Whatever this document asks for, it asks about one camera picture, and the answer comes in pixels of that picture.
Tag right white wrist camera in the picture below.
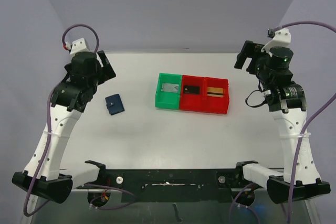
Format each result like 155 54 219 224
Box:
261 28 291 53

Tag red plastic bin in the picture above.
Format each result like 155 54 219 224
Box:
203 77 229 114
179 75 205 112

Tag black card in bin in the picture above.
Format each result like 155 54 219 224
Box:
183 85 200 95

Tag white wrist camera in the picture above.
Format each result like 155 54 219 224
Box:
261 28 291 53
70 38 90 57

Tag silver card in green bin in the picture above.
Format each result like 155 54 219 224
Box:
161 83 180 93

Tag middle red plastic bin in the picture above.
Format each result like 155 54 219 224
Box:
179 75 205 112

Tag blue leather card holder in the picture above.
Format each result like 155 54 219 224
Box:
105 94 124 115

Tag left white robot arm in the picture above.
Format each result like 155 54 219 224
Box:
12 50 116 204

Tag right red plastic bin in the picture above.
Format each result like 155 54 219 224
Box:
203 77 229 114

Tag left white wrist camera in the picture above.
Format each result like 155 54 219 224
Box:
70 38 90 57

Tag green plastic bin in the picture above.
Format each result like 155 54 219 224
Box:
155 73 182 110

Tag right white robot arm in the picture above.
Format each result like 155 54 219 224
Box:
234 40 331 204

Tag gold card in bin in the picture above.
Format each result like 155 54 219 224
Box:
207 87 225 98

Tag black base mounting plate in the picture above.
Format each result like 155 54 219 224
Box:
81 167 249 203

